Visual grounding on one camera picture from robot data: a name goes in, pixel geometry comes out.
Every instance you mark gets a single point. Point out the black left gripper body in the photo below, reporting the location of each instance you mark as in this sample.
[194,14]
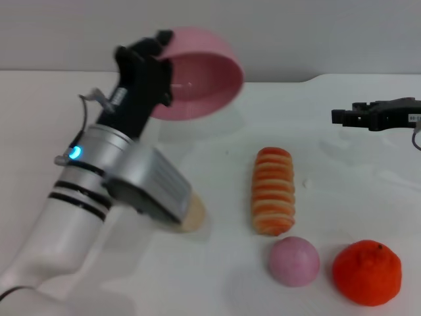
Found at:
[135,95]

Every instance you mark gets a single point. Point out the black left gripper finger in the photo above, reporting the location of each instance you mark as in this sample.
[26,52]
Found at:
[167,82]
[165,37]

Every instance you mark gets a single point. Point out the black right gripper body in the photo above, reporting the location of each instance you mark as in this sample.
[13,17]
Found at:
[388,113]

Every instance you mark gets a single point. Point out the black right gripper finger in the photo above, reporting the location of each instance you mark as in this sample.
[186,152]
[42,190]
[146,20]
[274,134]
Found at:
[342,117]

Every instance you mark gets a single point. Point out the pink plastic bowl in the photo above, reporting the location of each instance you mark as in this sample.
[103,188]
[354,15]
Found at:
[204,85]

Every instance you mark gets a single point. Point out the beige egg yolk pastry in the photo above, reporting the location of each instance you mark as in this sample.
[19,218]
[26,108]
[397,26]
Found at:
[194,215]

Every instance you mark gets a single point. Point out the orange striped bread roll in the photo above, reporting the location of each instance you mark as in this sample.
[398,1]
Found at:
[273,194]

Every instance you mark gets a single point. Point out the pink round bun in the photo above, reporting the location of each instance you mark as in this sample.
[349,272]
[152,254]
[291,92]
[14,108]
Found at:
[294,261]

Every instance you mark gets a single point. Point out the orange tangerine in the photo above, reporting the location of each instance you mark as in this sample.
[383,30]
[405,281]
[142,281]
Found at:
[366,273]

